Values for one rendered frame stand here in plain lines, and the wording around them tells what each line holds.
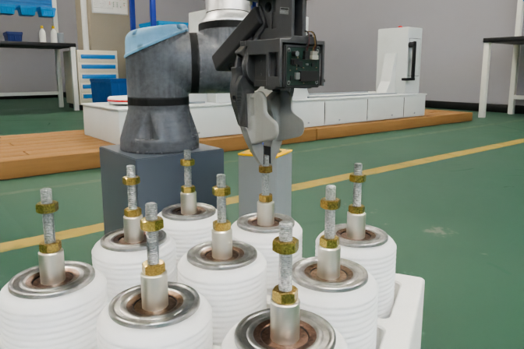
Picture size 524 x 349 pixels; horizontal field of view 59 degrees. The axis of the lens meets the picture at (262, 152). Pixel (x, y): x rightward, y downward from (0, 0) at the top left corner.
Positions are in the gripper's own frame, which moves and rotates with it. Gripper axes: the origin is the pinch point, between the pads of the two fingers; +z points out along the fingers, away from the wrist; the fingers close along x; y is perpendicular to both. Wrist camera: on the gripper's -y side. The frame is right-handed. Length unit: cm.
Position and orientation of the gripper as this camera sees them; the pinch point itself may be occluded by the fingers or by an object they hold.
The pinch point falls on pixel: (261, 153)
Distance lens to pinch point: 59.7
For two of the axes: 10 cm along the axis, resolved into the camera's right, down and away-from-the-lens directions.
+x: 7.7, -1.1, 6.3
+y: 6.4, 1.4, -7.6
